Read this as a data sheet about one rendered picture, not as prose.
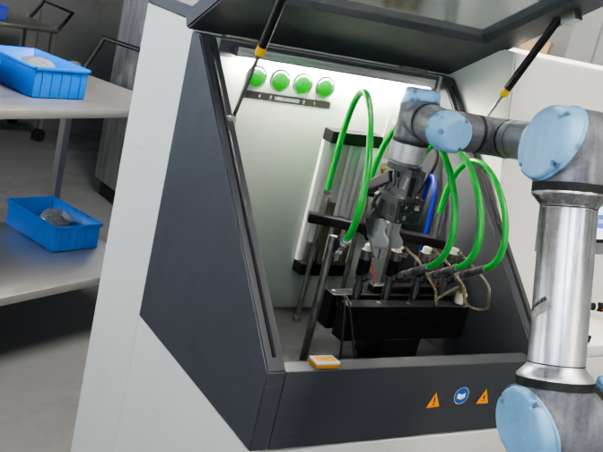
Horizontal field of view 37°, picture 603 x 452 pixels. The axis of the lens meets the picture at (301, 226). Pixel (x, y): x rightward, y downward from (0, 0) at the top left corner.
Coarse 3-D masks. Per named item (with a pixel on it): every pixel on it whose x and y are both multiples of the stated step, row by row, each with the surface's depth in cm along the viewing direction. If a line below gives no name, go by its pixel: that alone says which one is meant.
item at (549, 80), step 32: (480, 64) 218; (512, 64) 209; (544, 64) 214; (576, 64) 225; (480, 96) 218; (512, 96) 210; (544, 96) 215; (576, 96) 220; (512, 160) 212; (512, 192) 213; (512, 224) 214
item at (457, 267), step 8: (464, 152) 193; (464, 160) 192; (472, 168) 191; (472, 176) 190; (472, 184) 190; (480, 192) 189; (480, 200) 188; (480, 208) 188; (480, 216) 188; (480, 224) 187; (480, 232) 188; (480, 240) 188; (472, 256) 189; (456, 264) 194; (464, 264) 191; (432, 272) 200; (440, 272) 197; (448, 272) 195; (456, 272) 194; (432, 280) 200
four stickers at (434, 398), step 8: (512, 384) 192; (432, 392) 181; (440, 392) 182; (456, 392) 184; (464, 392) 186; (480, 392) 188; (488, 392) 189; (432, 400) 182; (440, 400) 183; (456, 400) 185; (464, 400) 187; (480, 400) 189; (488, 400) 190; (424, 408) 182; (432, 408) 183
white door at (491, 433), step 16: (448, 432) 189; (464, 432) 191; (480, 432) 193; (496, 432) 196; (288, 448) 168; (304, 448) 170; (320, 448) 171; (336, 448) 174; (352, 448) 176; (368, 448) 178; (384, 448) 180; (400, 448) 182; (416, 448) 185; (432, 448) 187; (448, 448) 190; (464, 448) 192; (480, 448) 195; (496, 448) 197
